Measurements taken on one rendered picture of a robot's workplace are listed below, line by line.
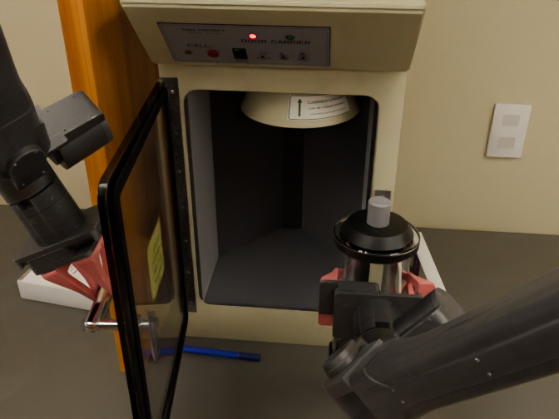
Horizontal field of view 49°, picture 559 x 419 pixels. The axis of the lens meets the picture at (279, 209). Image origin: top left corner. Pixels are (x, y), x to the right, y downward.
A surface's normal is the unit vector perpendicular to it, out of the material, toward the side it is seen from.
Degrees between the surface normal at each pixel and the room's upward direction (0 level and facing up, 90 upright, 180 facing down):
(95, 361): 0
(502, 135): 90
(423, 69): 90
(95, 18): 90
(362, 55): 135
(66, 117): 37
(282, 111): 66
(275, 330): 90
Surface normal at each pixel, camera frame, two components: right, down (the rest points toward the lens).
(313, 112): 0.16, 0.10
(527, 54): -0.11, 0.49
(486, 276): 0.00, -0.87
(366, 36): -0.07, 0.96
